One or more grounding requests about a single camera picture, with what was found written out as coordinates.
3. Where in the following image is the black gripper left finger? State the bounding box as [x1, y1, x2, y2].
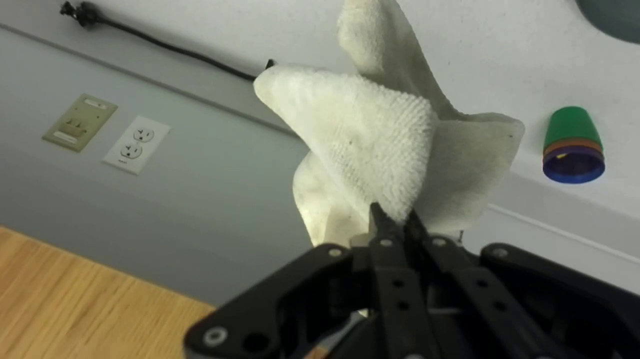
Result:
[182, 201, 436, 359]

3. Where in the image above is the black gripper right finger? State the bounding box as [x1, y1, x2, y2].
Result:
[402, 209, 640, 359]

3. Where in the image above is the cream white towel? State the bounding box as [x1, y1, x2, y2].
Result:
[251, 0, 525, 247]

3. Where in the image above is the blue plastic cup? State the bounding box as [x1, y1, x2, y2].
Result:
[540, 148, 606, 186]

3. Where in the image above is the orange plastic cup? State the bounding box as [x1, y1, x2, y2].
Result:
[542, 138, 606, 162]

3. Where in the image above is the green plastic cup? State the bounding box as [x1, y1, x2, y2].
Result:
[542, 106, 601, 152]

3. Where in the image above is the dark green plate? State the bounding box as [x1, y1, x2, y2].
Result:
[576, 0, 640, 46]

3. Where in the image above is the white wall outlet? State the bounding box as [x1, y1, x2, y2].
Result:
[101, 114, 171, 176]

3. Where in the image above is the beige wall plate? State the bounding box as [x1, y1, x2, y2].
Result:
[41, 94, 119, 154]

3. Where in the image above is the black power cord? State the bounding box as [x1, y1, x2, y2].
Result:
[58, 0, 276, 84]

